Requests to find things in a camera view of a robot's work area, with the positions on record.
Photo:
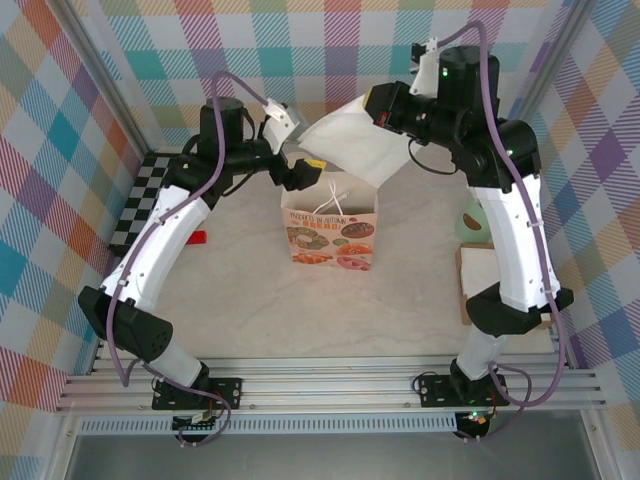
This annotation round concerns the small electronics board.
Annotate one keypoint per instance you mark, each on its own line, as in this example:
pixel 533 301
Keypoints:
pixel 197 422
pixel 475 417

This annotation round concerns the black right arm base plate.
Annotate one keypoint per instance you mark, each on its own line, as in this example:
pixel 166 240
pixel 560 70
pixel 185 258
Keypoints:
pixel 435 392

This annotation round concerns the white paper napkin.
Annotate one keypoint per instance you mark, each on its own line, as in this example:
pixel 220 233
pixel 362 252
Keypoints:
pixel 350 140

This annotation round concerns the stack of white napkins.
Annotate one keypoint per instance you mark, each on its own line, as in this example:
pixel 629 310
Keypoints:
pixel 477 270

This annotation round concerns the printed paper takeout bag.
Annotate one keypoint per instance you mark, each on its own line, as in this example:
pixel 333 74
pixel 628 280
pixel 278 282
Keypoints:
pixel 325 245

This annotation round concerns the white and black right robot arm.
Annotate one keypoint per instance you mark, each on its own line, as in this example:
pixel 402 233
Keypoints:
pixel 515 240

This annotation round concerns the mint green holder cup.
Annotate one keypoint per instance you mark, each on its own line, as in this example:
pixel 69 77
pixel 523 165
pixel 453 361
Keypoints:
pixel 470 232

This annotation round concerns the small red block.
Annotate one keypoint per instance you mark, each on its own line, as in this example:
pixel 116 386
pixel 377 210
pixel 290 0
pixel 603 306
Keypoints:
pixel 197 237

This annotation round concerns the aluminium rail frame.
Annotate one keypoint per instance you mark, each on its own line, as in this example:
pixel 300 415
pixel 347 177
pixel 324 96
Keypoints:
pixel 325 387

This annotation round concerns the black and grey chessboard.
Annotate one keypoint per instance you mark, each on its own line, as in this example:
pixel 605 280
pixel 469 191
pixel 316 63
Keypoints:
pixel 135 210

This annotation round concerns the brown cardboard tray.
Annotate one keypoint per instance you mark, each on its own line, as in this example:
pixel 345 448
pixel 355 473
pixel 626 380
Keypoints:
pixel 461 312

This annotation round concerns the aluminium corner post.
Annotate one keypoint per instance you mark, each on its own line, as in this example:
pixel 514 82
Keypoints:
pixel 106 75
pixel 542 75

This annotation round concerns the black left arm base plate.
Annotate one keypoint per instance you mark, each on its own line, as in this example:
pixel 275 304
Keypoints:
pixel 227 392

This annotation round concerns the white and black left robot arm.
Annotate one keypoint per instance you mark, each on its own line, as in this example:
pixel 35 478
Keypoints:
pixel 160 235

